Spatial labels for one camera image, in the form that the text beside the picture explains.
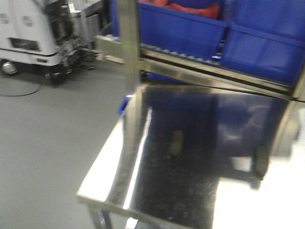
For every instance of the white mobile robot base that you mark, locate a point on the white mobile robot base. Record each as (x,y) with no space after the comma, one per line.
(50,35)

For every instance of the inner left brake pad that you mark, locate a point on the inner left brake pad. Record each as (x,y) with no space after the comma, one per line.
(176,145)

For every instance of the brake pad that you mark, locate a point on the brake pad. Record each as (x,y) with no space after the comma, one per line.
(176,145)
(260,161)

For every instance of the roller conveyor track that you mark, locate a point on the roller conveyor track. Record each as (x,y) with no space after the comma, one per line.
(215,59)

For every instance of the inner right brake pad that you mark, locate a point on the inner right brake pad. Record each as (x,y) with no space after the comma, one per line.
(260,161)

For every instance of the left blue plastic bin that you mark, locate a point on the left blue plastic bin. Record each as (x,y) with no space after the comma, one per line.
(181,32)

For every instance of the blue plastic bin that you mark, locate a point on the blue plastic bin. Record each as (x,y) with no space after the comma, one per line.
(267,38)
(181,32)

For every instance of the red bubble wrap bag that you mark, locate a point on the red bubble wrap bag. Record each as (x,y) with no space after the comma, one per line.
(206,8)

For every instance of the right blue plastic bin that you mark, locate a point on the right blue plastic bin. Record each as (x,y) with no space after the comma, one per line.
(267,38)

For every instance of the stainless steel rack frame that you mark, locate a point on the stainless steel rack frame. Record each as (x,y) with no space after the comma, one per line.
(124,43)

